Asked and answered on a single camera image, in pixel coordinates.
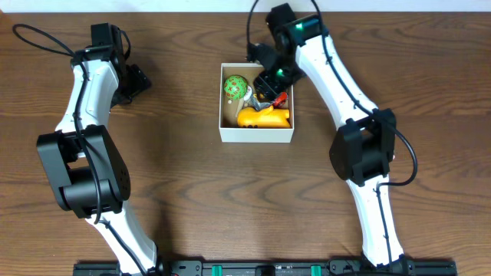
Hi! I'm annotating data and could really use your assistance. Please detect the white pellet drum toy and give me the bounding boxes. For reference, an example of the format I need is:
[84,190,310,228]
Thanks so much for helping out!
[227,86,252,118]

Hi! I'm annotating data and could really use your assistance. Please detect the grey toy car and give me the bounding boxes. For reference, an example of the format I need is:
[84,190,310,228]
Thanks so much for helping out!
[250,92,288,111]

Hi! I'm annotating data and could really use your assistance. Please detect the green polyhedral die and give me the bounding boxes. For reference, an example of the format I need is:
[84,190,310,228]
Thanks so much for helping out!
[223,75,248,100]

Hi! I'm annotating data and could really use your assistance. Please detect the orange duck toy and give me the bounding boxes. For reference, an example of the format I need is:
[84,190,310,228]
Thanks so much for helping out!
[237,106,291,128]

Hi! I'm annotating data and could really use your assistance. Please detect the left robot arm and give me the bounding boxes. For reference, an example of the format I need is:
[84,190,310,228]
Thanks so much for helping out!
[37,46,162,275]

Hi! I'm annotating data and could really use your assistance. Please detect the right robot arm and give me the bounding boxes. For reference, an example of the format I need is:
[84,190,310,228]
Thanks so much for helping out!
[248,11,404,268]

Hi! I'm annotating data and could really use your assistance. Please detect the white cardboard box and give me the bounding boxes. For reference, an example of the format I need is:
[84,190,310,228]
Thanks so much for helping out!
[218,63,295,143]

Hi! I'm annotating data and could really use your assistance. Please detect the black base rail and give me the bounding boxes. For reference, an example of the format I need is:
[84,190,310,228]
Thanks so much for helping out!
[72,258,460,276]

